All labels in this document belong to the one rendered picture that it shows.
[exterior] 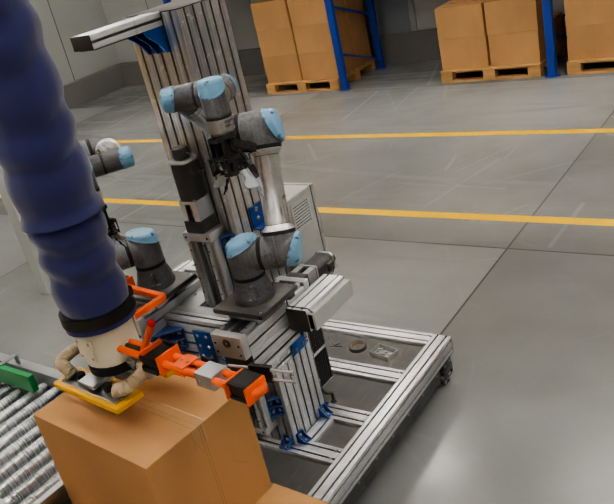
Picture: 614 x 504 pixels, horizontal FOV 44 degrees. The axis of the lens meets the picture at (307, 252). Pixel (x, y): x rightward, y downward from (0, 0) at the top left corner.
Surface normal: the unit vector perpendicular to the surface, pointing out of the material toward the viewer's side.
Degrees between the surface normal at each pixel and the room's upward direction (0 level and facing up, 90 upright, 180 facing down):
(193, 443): 90
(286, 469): 0
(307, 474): 0
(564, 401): 0
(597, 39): 90
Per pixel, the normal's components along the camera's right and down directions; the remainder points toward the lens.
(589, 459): -0.21, -0.89
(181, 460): 0.76, 0.11
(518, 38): -0.56, 0.45
